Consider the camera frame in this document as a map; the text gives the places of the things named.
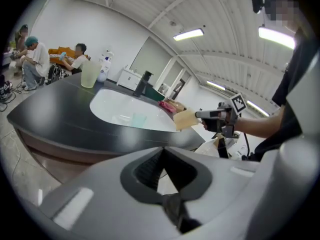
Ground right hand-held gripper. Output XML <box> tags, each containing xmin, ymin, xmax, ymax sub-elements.
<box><xmin>195</xmin><ymin>91</ymin><xmax>247</xmax><ymax>139</ymax></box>

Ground person's head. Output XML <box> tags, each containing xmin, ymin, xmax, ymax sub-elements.
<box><xmin>264</xmin><ymin>0</ymin><xmax>301</xmax><ymax>30</ymax></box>

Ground white drawer cabinet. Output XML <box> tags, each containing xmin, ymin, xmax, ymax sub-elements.
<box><xmin>116</xmin><ymin>67</ymin><xmax>144</xmax><ymax>89</ymax></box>

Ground person's black shirt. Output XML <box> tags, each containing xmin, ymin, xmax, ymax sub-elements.
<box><xmin>254</xmin><ymin>26</ymin><xmax>320</xmax><ymax>163</ymax></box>

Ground ceiling light bar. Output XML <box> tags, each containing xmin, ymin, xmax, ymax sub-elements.
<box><xmin>257</xmin><ymin>26</ymin><xmax>296</xmax><ymax>51</ymax></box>
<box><xmin>245</xmin><ymin>99</ymin><xmax>271</xmax><ymax>118</ymax></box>
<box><xmin>205</xmin><ymin>80</ymin><xmax>226</xmax><ymax>91</ymax></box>
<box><xmin>172</xmin><ymin>28</ymin><xmax>205</xmax><ymax>42</ymax></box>

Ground pink cloth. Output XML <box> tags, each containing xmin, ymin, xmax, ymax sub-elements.
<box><xmin>158</xmin><ymin>99</ymin><xmax>177</xmax><ymax>114</ymax></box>

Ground white pump soap bottle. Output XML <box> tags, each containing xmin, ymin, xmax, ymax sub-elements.
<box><xmin>96</xmin><ymin>48</ymin><xmax>114</xmax><ymax>83</ymax></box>

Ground orange sofa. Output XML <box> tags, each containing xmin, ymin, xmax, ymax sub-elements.
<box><xmin>47</xmin><ymin>46</ymin><xmax>91</xmax><ymax>65</ymax></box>

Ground dark vanity cabinet black top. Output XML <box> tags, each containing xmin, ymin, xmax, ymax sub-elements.
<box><xmin>6</xmin><ymin>71</ymin><xmax>207</xmax><ymax>185</ymax></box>

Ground yellow sponge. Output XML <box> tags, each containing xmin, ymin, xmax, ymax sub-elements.
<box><xmin>172</xmin><ymin>108</ymin><xmax>202</xmax><ymax>132</ymax></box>

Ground dark green bathtub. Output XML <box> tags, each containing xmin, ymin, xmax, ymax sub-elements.
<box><xmin>144</xmin><ymin>86</ymin><xmax>167</xmax><ymax>101</ymax></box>

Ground black gear pile with cables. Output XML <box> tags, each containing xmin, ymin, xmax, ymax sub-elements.
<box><xmin>0</xmin><ymin>73</ymin><xmax>17</xmax><ymax>113</ymax></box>

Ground person's right forearm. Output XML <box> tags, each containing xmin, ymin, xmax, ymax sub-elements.
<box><xmin>234</xmin><ymin>108</ymin><xmax>286</xmax><ymax>139</ymax></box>

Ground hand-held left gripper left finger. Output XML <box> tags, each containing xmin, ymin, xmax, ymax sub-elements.
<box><xmin>37</xmin><ymin>146</ymin><xmax>181</xmax><ymax>240</ymax></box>

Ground translucent teal cup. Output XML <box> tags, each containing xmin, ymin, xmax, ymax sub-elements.
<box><xmin>131</xmin><ymin>112</ymin><xmax>149</xmax><ymax>130</ymax></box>

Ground black sink faucet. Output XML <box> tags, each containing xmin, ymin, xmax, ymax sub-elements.
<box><xmin>132</xmin><ymin>70</ymin><xmax>155</xmax><ymax>98</ymax></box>

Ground translucent green cup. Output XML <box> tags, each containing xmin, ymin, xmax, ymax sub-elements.
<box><xmin>80</xmin><ymin>59</ymin><xmax>103</xmax><ymax>89</ymax></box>

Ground black backpack rig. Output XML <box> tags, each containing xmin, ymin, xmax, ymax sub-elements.
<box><xmin>45</xmin><ymin>63</ymin><xmax>66</xmax><ymax>85</ymax></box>

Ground white sink basin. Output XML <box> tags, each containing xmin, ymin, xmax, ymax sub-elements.
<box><xmin>89</xmin><ymin>88</ymin><xmax>182</xmax><ymax>133</ymax></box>

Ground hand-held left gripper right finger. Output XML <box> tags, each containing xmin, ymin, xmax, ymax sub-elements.
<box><xmin>164</xmin><ymin>146</ymin><xmax>261</xmax><ymax>240</ymax></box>

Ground black head camera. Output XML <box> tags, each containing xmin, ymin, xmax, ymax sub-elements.
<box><xmin>250</xmin><ymin>0</ymin><xmax>266</xmax><ymax>15</ymax></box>

